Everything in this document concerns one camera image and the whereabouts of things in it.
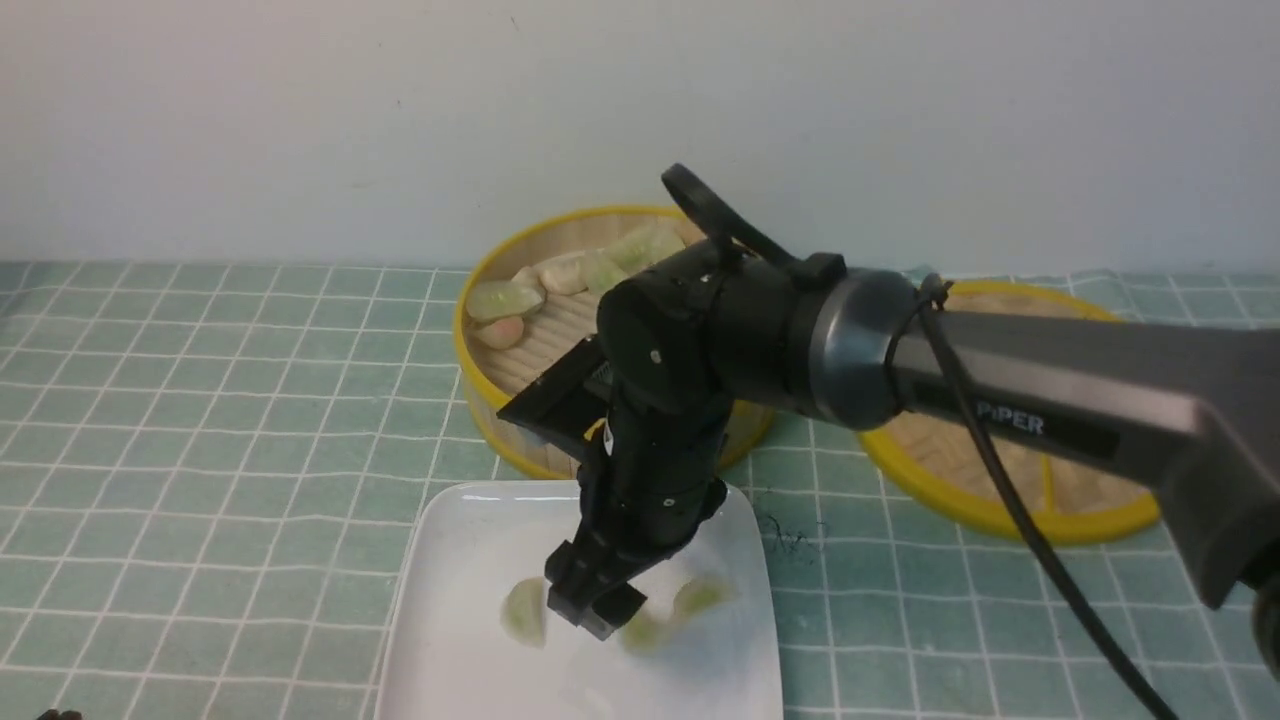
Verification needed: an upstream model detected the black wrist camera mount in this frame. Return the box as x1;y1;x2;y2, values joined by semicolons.
498;334;612;462

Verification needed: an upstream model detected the bamboo steamer lid yellow rim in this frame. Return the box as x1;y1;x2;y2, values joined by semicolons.
859;281;1160;544

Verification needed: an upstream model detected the pink dumpling in steamer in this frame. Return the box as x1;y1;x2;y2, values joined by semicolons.
471;316;525;352

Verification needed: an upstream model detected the white square plate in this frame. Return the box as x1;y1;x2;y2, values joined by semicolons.
375;480;785;719

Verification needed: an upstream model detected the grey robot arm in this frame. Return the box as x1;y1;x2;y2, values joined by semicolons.
547;243;1277;671

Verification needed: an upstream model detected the black object bottom left corner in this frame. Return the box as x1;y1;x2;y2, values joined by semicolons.
36;708;84;720

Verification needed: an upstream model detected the teal checkered tablecloth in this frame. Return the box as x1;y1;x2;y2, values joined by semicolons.
0;263;1280;720

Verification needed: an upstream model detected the pale green dumpling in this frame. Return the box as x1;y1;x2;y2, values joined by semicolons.
580;222;686;295

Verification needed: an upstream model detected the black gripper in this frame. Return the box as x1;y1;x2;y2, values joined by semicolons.
545;386;733;641

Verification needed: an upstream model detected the white dumpling in steamer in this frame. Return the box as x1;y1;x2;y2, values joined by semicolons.
532;250;588;296

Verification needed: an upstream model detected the bamboo steamer basket yellow rim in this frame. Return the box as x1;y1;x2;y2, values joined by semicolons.
453;205;776;480

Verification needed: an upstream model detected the black cable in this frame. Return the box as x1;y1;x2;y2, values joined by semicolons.
660;163;1181;720

